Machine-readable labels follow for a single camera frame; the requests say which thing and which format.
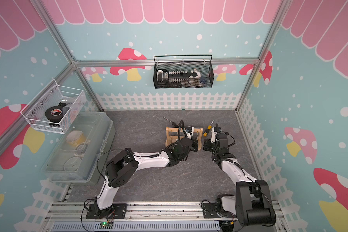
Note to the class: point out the white wire wall basket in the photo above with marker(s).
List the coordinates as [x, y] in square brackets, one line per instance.
[72, 100]

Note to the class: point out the clear plastic storage box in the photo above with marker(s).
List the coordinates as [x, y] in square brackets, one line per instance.
[77, 156]

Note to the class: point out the orange black nut driver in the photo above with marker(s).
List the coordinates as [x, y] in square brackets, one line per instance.
[172, 123]

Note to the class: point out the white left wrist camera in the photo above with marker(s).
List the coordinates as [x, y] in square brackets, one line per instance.
[189, 130]

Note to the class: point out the black tape roll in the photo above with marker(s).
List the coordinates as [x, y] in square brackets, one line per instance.
[54, 114]

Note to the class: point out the yellow black nut driver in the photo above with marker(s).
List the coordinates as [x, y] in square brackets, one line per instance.
[208, 129]

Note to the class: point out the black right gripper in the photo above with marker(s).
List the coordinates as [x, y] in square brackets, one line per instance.
[206, 145]

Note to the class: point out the wooden jewelry display stand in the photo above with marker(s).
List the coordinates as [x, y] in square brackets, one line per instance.
[172, 134]

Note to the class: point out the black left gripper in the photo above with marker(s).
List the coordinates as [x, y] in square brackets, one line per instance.
[195, 143]

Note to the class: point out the black mesh wall basket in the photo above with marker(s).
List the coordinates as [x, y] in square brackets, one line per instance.
[202, 63]

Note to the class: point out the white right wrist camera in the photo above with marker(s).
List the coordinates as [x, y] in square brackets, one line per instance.
[215, 133]

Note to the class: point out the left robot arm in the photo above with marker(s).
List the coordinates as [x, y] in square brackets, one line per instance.
[123, 166]

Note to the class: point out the green lit circuit board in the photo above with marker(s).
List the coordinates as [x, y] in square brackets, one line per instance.
[106, 225]

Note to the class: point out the socket set in holder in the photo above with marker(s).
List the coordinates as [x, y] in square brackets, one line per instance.
[177, 79]

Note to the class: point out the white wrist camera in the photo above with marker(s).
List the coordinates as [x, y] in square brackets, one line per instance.
[215, 133]
[189, 130]

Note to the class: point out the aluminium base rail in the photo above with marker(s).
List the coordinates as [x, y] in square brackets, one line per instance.
[151, 217]

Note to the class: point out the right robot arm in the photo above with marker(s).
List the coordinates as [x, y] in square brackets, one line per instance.
[251, 204]

